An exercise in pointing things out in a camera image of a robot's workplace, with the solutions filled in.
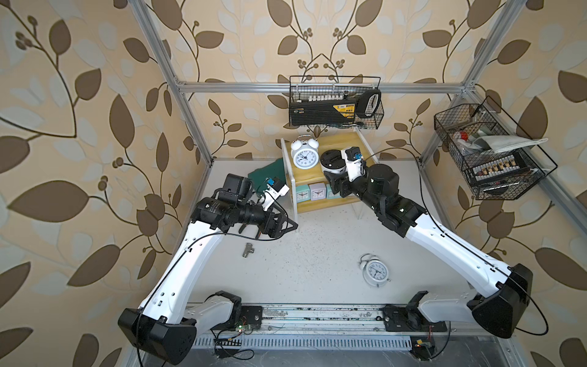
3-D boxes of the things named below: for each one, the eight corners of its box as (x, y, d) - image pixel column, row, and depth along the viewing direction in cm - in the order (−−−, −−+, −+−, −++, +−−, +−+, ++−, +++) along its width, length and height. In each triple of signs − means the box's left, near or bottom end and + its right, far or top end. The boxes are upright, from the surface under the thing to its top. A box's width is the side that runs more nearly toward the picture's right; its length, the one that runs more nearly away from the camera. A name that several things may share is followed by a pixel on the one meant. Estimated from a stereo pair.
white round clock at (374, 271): (363, 287, 82) (365, 284, 79) (358, 257, 89) (360, 253, 86) (388, 287, 82) (391, 284, 79) (381, 257, 89) (384, 253, 86)
